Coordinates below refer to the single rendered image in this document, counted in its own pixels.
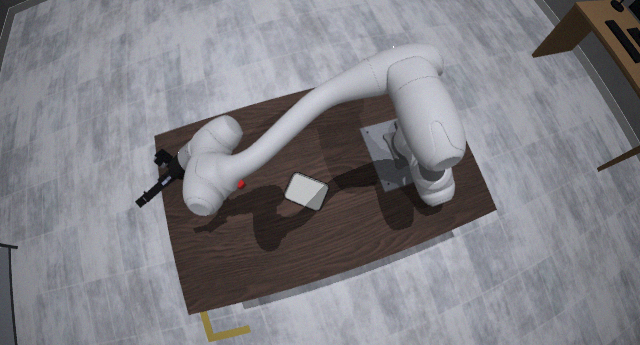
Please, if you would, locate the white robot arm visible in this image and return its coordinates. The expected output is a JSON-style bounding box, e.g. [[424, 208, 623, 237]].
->
[[177, 43, 466, 216]]

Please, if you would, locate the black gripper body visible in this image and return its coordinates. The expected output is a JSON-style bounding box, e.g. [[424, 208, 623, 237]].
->
[[165, 154, 185, 182]]

